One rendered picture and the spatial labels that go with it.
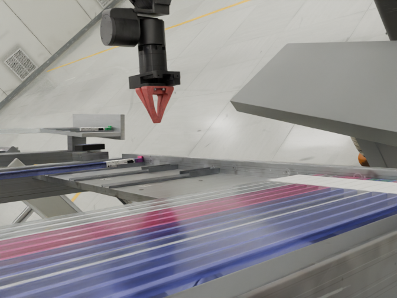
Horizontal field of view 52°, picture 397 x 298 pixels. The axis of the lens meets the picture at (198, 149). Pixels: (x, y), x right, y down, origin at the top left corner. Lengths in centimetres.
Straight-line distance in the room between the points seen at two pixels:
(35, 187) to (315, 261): 69
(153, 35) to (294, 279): 70
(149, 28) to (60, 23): 825
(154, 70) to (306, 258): 64
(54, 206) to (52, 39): 788
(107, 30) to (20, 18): 803
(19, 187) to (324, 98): 62
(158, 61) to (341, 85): 38
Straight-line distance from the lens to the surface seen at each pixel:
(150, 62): 83
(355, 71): 93
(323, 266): 21
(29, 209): 239
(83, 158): 86
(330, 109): 85
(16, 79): 859
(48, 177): 74
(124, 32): 81
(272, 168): 57
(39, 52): 880
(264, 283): 18
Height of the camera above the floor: 107
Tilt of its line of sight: 28 degrees down
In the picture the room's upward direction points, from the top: 38 degrees counter-clockwise
